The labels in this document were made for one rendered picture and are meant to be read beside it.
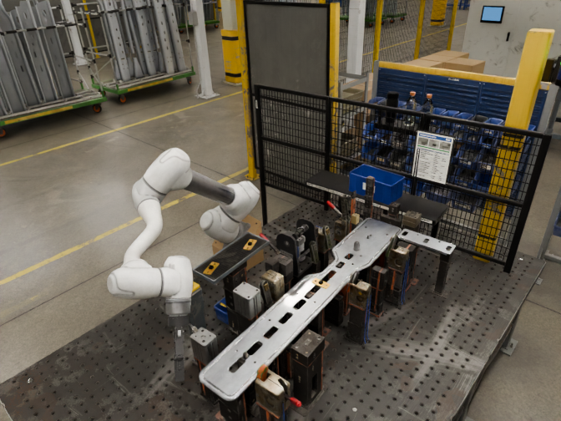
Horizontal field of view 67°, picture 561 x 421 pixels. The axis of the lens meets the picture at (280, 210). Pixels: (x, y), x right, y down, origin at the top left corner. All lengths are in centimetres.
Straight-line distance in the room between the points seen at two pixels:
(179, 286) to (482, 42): 761
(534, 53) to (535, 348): 196
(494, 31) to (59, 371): 783
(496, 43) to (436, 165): 598
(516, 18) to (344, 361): 706
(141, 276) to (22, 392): 101
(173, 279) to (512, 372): 236
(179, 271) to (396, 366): 111
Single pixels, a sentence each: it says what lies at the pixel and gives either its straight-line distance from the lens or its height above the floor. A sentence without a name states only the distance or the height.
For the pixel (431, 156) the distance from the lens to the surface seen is 264.
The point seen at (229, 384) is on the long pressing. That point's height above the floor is 100.
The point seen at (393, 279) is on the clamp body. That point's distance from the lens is 233.
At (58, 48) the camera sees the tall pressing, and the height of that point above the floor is 112.
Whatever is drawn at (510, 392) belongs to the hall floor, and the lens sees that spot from 315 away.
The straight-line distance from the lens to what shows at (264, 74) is 467.
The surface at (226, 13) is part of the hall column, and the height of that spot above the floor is 141.
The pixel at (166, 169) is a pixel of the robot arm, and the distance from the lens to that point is 192.
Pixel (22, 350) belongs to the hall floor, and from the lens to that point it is 366.
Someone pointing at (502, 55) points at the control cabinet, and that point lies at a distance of 849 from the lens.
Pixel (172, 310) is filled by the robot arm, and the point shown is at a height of 127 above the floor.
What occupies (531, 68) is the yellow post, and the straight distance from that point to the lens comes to 243.
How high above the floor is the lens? 232
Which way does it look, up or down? 31 degrees down
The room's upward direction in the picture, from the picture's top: 2 degrees counter-clockwise
